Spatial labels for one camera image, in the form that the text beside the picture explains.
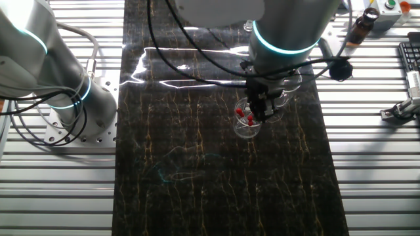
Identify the grey metal clamp tool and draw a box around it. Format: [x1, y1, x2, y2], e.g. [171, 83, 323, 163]
[379, 96, 420, 121]

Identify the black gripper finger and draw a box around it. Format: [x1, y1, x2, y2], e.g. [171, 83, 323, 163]
[247, 96, 263, 123]
[261, 96, 276, 123]

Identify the black cable bundle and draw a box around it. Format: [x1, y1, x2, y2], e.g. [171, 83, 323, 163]
[329, 58, 354, 82]

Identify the brown glass bottle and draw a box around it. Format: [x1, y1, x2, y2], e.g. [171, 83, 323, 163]
[346, 7, 381, 45]

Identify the black keyboard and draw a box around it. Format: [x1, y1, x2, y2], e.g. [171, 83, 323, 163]
[398, 31, 420, 73]

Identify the black base cable loop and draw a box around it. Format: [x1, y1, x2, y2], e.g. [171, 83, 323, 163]
[0, 87, 89, 147]

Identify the small glass beaker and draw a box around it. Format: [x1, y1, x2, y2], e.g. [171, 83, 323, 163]
[232, 96, 263, 139]

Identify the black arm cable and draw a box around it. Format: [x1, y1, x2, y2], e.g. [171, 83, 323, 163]
[163, 0, 350, 79]
[146, 0, 249, 89]

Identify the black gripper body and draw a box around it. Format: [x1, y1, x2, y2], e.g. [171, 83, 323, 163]
[245, 75, 286, 99]

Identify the black marble mat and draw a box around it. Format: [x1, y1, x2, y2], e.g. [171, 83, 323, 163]
[111, 0, 350, 236]

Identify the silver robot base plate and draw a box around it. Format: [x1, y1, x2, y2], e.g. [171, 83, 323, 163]
[44, 70, 119, 147]

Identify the grey cable with metal connector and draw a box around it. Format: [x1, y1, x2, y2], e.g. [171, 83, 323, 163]
[54, 21, 99, 79]

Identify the large glass beaker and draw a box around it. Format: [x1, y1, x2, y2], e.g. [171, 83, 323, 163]
[274, 69, 303, 109]

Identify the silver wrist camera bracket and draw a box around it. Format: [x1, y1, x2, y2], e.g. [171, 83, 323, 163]
[316, 36, 335, 63]

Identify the grey button box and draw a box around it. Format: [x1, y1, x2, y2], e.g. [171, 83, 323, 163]
[369, 0, 404, 32]

